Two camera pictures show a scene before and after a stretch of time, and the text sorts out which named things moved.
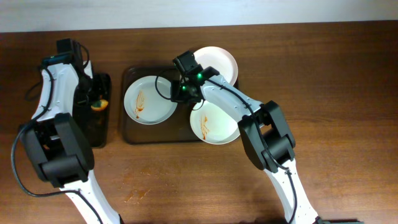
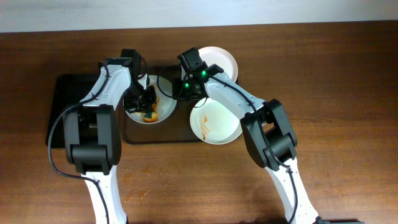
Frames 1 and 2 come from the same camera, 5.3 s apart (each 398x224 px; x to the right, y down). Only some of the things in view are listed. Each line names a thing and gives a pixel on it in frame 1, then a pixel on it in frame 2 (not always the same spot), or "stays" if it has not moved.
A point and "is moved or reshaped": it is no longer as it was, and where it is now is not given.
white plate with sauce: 212,126 stays
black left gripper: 86,101 -> 140,104
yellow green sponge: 100,104 is moved or reshaped
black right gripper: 178,93 stays
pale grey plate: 148,101 stays
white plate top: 219,59 stays
